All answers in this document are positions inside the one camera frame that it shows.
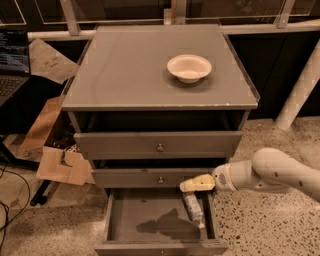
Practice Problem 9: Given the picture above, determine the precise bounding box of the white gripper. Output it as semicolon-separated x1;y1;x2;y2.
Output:
179;164;236;192

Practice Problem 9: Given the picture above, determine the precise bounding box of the blue plastic bottle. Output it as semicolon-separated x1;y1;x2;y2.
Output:
183;192;205;229

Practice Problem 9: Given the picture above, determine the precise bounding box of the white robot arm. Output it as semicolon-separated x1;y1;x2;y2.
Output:
180;148;320;202

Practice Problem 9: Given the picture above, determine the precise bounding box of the grey top drawer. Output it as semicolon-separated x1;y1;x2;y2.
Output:
74;131;242;160

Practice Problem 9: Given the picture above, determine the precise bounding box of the grey drawer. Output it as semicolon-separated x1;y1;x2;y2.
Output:
74;131;242;160
92;168;216;188
95;188;228;256

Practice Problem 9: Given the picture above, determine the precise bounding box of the grey bottom drawer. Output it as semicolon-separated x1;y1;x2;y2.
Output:
95;188;228;256

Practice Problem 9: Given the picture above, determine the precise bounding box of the grey middle drawer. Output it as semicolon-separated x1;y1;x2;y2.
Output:
92;168;216;188

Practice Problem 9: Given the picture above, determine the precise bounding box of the grey drawer cabinet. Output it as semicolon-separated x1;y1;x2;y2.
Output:
61;23;261;198

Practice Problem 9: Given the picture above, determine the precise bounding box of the white bowl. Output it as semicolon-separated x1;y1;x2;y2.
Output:
167;54;212;84

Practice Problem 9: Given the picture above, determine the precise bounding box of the white diagonal pipe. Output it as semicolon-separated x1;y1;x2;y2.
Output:
275;40;320;130

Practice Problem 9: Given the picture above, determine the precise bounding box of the open cardboard box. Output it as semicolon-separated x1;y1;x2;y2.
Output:
19;96;94;185

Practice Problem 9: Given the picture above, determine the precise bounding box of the crumpled brown paper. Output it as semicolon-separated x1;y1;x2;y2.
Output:
29;39;79;84

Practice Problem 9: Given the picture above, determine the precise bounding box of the black laptop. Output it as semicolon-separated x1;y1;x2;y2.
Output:
0;29;31;106

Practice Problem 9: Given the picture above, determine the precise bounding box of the white horizontal rail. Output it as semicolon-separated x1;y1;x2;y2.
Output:
28;19;320;42

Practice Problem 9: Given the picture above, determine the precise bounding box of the black floor cable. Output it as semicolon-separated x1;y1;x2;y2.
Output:
0;163;32;251

